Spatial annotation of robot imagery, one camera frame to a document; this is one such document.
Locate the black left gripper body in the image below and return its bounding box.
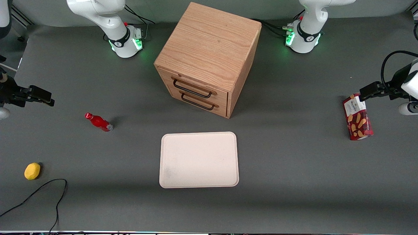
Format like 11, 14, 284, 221
385, 64, 412, 100

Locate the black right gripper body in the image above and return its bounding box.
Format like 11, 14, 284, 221
0, 74, 30, 108

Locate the black metal drawer handle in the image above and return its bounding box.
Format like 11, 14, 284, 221
172, 78, 213, 98
181, 92, 216, 110

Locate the wooden drawer cabinet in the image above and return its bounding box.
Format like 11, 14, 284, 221
154, 2, 262, 118

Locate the red shortbread biscuit box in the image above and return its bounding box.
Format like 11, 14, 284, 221
342, 93, 374, 141

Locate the red bottle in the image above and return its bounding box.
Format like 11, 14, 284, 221
85, 113, 114, 132

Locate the yellow lemon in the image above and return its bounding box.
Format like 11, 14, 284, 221
24, 163, 41, 180

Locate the beige plastic tray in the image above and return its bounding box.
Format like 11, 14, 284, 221
159, 132, 239, 189

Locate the black looped wrist cable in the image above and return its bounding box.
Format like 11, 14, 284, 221
380, 50, 418, 93

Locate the aluminium frame rail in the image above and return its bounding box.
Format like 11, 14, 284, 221
11, 5, 34, 27

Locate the thin black table cable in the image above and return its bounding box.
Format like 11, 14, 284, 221
0, 179, 68, 234

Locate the black arm base cable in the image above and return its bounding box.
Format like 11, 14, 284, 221
252, 18, 294, 38
125, 4, 156, 25

